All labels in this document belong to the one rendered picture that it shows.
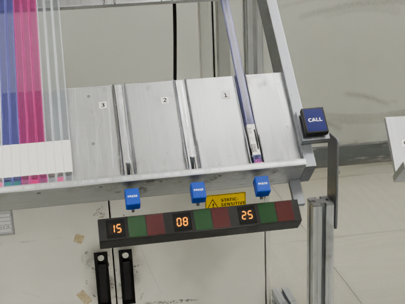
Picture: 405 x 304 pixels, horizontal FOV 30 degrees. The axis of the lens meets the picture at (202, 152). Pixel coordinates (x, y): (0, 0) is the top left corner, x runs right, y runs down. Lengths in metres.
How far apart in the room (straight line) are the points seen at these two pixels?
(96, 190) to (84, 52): 1.96
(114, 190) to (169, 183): 0.09
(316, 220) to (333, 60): 2.08
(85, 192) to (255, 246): 0.55
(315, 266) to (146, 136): 0.39
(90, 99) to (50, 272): 0.47
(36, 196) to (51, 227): 0.36
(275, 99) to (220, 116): 0.11
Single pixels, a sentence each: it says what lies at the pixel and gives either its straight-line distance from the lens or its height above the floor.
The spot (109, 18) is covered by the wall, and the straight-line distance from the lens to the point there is 3.18.
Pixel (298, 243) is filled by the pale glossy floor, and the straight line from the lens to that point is 2.74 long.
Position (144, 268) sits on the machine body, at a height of 0.41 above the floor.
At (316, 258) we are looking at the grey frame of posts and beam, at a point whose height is 0.54.
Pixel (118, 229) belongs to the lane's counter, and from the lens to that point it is 1.25.
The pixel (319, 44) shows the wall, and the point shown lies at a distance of 3.37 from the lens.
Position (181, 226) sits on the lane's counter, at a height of 0.65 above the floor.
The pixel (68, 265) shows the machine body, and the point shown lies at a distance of 1.66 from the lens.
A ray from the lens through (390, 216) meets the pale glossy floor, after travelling 3.00.
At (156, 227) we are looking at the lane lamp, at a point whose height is 0.65.
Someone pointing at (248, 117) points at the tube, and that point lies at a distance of 1.33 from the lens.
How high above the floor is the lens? 1.15
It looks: 18 degrees down
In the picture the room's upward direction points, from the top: 2 degrees counter-clockwise
